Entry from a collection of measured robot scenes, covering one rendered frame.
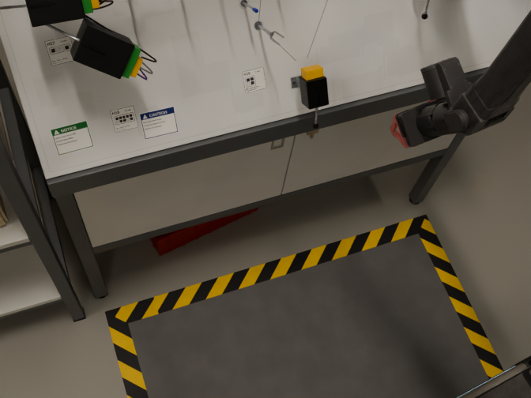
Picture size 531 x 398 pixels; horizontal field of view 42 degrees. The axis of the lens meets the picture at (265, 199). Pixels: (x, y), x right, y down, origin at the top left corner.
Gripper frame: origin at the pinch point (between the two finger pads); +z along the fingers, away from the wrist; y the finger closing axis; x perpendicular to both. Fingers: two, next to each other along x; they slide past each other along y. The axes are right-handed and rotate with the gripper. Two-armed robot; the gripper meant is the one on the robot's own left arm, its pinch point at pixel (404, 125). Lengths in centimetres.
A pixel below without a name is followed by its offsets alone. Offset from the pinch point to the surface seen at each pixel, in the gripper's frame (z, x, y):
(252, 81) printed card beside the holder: 21.6, -19.1, 19.4
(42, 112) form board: 23, -27, 62
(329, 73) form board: 21.5, -15.0, 1.7
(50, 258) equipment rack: 59, 3, 73
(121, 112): 23, -22, 48
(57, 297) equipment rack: 83, 17, 76
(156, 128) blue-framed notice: 25, -17, 42
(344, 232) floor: 100, 37, -19
